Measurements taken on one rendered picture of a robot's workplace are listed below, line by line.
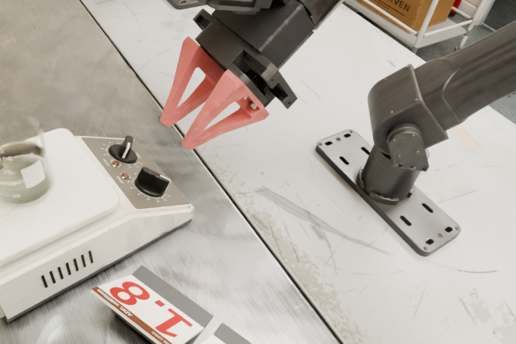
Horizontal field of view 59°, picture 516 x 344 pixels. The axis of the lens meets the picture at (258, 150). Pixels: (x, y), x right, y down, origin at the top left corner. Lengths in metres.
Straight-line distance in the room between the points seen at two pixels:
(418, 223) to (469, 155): 0.18
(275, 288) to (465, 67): 0.29
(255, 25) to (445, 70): 0.21
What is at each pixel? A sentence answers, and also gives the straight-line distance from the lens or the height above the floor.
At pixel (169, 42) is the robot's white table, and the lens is 0.79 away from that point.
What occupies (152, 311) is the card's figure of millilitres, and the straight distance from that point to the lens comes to 0.44.
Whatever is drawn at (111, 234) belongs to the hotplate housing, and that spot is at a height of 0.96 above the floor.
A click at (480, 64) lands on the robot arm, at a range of 0.48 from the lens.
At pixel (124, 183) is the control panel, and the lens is 0.47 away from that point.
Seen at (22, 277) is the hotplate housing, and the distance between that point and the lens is 0.43.
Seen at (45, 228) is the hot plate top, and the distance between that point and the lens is 0.42.
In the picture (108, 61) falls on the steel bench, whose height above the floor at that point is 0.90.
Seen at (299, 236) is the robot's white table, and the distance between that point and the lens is 0.52.
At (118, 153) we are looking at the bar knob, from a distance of 0.51.
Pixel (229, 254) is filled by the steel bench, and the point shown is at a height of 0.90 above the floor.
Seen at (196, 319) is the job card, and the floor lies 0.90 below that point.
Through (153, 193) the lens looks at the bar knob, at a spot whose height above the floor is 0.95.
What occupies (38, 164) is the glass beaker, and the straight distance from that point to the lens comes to 0.41.
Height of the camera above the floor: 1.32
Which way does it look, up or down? 44 degrees down
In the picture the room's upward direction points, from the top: 11 degrees clockwise
